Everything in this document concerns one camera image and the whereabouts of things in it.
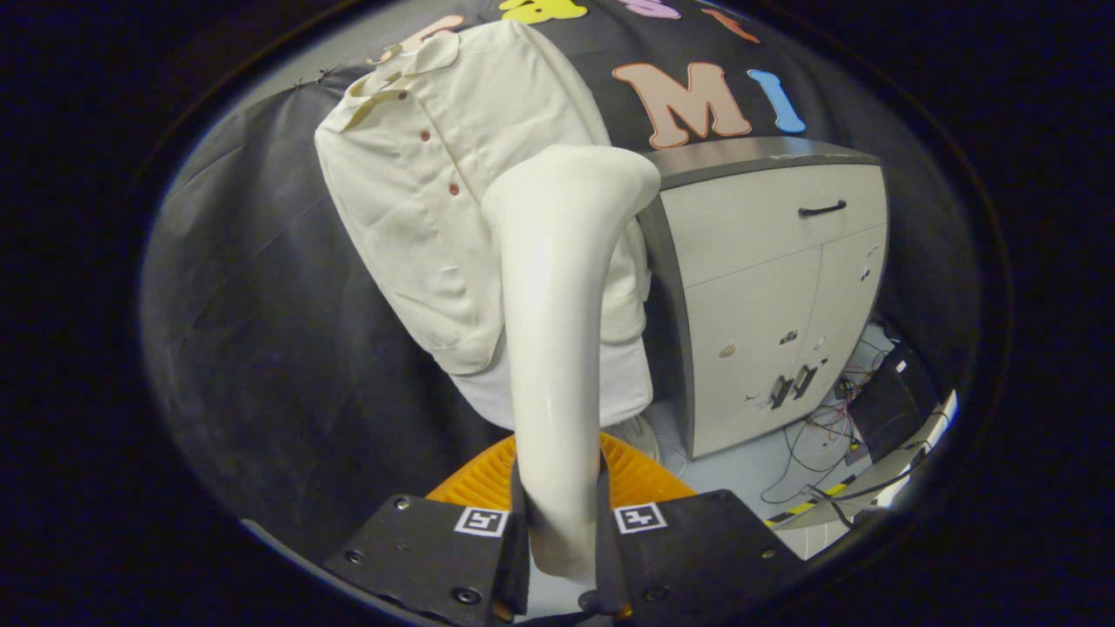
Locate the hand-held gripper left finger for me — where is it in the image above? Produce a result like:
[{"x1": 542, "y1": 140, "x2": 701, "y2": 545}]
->
[{"x1": 322, "y1": 433, "x2": 532, "y2": 627}]

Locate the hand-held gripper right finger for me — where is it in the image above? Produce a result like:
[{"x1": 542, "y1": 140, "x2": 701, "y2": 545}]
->
[{"x1": 597, "y1": 433, "x2": 807, "y2": 624}]

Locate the white garment steamer nozzle with hose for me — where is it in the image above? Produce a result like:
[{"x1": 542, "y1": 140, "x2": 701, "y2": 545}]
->
[{"x1": 481, "y1": 144, "x2": 663, "y2": 584}]

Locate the cream button-up shirt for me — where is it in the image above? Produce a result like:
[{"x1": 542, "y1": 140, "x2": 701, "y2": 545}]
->
[{"x1": 314, "y1": 19, "x2": 654, "y2": 377}]

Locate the grey steamer base with poles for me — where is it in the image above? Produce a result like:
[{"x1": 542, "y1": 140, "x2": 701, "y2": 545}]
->
[{"x1": 605, "y1": 414, "x2": 663, "y2": 464}]

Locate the yellow black floor tape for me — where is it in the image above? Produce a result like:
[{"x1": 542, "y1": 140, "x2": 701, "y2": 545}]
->
[{"x1": 765, "y1": 482, "x2": 850, "y2": 526}]

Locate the black box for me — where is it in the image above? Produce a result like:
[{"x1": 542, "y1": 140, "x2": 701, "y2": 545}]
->
[{"x1": 849, "y1": 344, "x2": 942, "y2": 462}]

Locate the white cabinet with grey top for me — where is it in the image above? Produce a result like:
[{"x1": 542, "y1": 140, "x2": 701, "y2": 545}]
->
[{"x1": 636, "y1": 137, "x2": 889, "y2": 460}]

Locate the tangle of floor cables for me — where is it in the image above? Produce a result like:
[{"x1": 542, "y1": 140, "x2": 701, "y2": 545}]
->
[{"x1": 762, "y1": 370, "x2": 881, "y2": 506}]

